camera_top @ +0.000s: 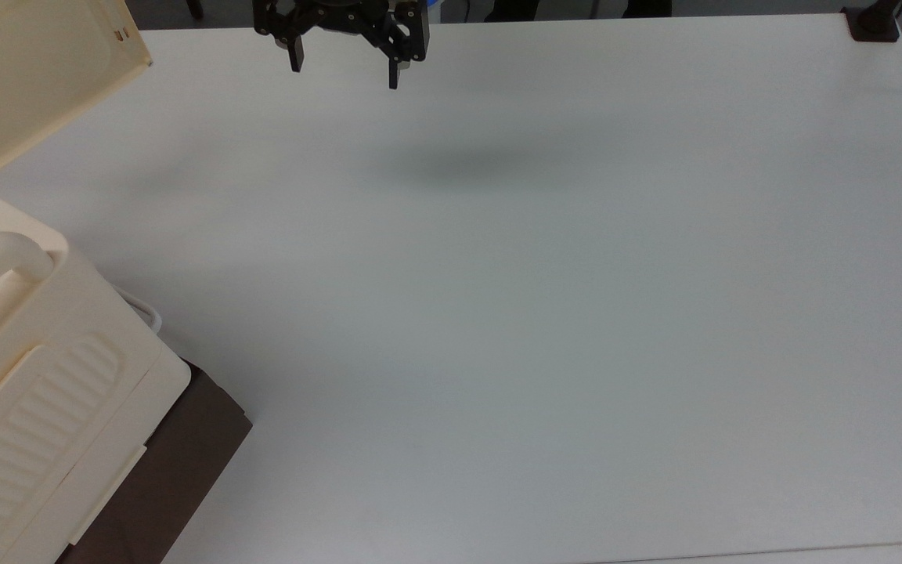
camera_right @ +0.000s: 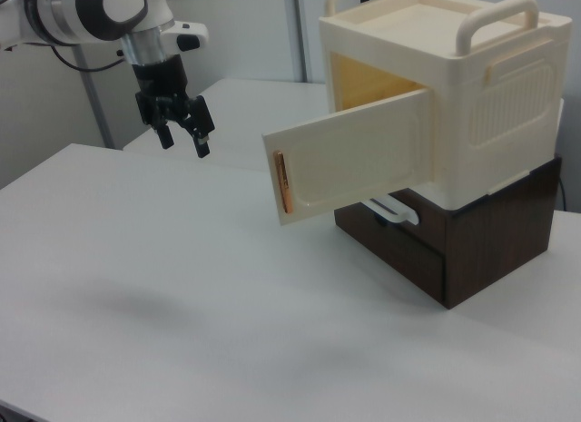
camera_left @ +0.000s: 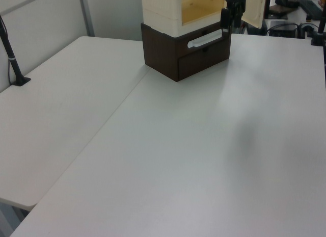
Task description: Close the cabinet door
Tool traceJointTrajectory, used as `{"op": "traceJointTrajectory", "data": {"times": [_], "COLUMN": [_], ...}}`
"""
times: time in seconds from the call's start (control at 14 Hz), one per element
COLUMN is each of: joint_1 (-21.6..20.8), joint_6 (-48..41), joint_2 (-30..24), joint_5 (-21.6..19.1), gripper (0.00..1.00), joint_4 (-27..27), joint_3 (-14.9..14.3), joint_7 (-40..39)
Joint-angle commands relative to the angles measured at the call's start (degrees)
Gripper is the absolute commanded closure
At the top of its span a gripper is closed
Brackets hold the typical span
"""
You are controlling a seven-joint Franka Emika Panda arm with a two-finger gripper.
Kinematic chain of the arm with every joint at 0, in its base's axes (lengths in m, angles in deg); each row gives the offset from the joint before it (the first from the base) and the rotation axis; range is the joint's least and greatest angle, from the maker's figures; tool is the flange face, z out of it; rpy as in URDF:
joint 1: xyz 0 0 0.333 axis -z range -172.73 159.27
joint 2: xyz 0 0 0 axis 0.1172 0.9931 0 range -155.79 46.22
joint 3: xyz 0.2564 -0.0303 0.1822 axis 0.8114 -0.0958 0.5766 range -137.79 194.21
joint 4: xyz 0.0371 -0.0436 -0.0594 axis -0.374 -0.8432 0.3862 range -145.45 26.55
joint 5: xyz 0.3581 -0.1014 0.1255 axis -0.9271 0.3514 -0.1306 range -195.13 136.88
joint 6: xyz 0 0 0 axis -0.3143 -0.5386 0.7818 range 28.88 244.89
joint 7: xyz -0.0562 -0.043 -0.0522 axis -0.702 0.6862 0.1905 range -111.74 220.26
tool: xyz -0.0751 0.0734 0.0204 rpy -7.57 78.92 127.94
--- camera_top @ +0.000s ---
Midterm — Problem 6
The cream plastic cabinet door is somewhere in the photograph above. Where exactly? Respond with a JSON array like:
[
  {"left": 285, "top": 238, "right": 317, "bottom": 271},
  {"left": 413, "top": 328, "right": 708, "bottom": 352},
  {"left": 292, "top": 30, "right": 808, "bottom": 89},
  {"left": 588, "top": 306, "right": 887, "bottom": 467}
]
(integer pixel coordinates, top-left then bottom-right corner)
[{"left": 0, "top": 0, "right": 153, "bottom": 183}]

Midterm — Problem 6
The dark brown wooden drawer box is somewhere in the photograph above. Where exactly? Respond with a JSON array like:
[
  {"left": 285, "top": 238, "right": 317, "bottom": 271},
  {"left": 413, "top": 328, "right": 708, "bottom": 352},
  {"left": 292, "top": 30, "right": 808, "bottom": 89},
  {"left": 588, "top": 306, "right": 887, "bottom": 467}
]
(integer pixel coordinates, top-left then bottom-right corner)
[{"left": 55, "top": 362, "right": 254, "bottom": 564}]

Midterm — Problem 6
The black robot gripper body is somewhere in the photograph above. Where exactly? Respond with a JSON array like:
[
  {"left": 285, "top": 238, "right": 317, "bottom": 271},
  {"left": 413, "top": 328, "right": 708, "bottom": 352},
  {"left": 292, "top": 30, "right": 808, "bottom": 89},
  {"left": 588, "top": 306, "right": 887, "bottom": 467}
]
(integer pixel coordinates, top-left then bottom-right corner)
[{"left": 254, "top": 0, "right": 430, "bottom": 63}]

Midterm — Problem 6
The black table clamp mount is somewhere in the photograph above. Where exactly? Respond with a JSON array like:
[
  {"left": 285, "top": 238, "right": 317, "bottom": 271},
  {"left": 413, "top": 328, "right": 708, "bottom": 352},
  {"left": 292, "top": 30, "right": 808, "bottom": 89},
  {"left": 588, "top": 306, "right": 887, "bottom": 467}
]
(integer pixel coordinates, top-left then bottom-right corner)
[{"left": 842, "top": 0, "right": 902, "bottom": 43}]

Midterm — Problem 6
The white drawer pull handle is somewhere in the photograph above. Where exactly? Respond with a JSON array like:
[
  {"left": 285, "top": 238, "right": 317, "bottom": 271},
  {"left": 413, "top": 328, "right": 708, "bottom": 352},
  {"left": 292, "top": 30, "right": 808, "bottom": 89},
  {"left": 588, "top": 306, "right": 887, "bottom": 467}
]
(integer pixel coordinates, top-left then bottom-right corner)
[{"left": 110, "top": 285, "right": 164, "bottom": 339}]

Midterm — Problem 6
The cream plastic cabinet body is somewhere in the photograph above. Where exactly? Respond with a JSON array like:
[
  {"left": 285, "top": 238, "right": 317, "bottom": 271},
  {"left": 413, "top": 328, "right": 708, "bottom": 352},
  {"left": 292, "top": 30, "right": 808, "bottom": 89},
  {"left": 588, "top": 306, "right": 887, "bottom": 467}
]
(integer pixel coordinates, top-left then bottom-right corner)
[{"left": 0, "top": 171, "right": 193, "bottom": 564}]

